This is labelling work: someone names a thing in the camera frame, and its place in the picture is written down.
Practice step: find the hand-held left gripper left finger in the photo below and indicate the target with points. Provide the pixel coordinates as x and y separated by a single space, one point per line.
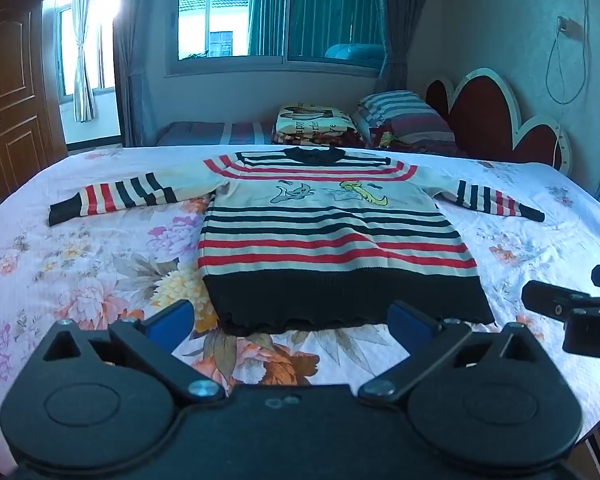
172 320

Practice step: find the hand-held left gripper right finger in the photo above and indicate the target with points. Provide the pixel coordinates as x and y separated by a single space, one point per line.
405 322

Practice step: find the striped knit sweater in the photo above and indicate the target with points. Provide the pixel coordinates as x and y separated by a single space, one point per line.
330 240

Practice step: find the floral bed sheet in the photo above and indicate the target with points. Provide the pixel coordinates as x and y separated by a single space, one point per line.
80 270

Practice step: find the red patterned pillow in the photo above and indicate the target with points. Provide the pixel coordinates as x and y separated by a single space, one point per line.
420 142

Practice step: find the purple striped bed sheet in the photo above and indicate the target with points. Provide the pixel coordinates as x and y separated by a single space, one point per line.
195 132

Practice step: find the red scalloped headboard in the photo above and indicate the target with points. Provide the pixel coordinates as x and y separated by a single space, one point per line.
485 115

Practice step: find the striped pillow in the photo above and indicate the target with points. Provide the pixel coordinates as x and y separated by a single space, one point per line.
405 115

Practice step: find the folded printed blanket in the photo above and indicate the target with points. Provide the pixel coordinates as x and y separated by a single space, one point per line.
310 122

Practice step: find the grey curtain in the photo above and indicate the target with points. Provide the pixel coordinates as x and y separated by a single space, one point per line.
397 35
135 60

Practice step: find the white curtain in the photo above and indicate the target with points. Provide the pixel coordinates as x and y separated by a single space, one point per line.
82 60

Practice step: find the brown wooden door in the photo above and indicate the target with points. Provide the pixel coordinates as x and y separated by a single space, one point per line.
10 85

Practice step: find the balcony window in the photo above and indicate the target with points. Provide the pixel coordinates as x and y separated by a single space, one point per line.
105 35

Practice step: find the sliding window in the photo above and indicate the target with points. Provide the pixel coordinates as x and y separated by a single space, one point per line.
230 10

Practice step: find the teal curtain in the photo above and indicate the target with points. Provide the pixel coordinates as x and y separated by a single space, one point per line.
320 5

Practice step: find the wall socket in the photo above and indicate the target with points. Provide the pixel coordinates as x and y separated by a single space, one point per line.
567 25

